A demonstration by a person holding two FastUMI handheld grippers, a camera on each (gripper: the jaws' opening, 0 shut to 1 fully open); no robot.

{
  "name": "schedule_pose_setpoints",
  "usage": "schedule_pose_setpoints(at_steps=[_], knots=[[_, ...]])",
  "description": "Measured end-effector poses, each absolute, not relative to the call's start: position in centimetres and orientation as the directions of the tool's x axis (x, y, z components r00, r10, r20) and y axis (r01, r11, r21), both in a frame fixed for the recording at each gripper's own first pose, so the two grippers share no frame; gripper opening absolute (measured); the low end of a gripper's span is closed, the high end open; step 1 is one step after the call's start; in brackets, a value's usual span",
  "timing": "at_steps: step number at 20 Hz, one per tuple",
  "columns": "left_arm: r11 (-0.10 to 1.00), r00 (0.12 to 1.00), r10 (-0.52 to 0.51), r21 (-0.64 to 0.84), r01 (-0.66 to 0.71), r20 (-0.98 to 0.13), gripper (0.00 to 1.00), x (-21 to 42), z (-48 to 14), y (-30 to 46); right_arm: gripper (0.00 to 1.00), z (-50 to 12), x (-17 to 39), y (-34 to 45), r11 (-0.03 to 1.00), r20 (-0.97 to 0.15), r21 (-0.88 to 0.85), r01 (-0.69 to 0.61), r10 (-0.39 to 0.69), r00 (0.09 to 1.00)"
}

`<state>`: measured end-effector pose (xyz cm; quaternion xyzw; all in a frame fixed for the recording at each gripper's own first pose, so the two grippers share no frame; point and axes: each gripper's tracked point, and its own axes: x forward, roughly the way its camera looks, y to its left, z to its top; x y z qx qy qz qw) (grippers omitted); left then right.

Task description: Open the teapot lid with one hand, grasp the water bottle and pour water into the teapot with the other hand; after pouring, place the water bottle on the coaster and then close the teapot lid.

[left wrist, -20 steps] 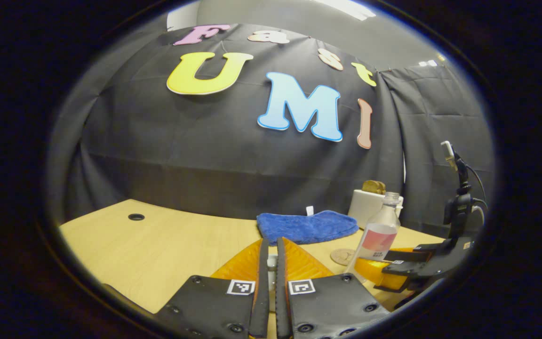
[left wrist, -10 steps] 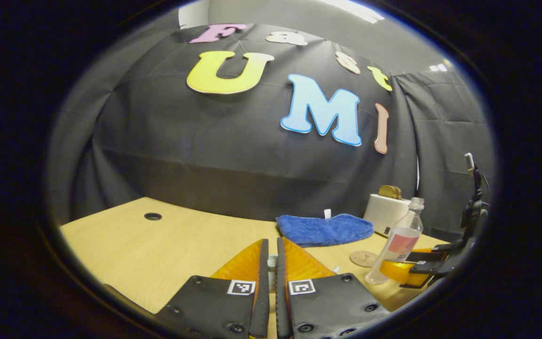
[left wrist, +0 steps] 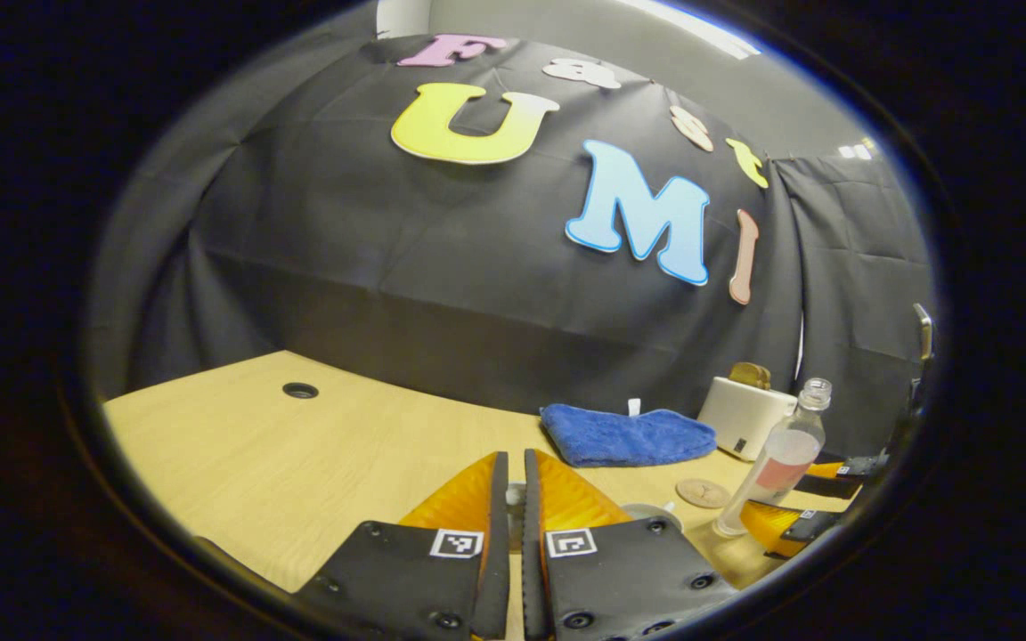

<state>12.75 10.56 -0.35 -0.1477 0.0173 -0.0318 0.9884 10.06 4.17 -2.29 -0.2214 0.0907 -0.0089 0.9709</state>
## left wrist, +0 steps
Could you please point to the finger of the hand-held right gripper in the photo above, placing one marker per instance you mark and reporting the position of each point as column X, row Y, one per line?
column 834, row 485
column 811, row 527

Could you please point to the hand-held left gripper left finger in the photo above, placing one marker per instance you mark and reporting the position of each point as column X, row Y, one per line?
column 498, row 534

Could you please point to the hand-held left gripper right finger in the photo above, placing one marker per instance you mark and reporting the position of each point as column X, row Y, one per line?
column 533, row 552

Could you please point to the clear pink-label water bottle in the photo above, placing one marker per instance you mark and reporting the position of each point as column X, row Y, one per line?
column 785, row 458

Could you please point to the round wooden coaster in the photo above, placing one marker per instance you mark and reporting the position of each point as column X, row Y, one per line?
column 703, row 492

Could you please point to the cream toaster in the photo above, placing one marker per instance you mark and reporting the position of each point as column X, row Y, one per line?
column 745, row 414

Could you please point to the brown bread slice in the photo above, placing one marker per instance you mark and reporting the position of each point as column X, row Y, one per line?
column 762, row 376
column 740, row 376

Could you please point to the blue towel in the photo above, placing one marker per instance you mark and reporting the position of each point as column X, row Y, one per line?
column 624, row 436

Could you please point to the ceiling light strip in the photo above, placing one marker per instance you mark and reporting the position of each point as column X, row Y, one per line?
column 700, row 25

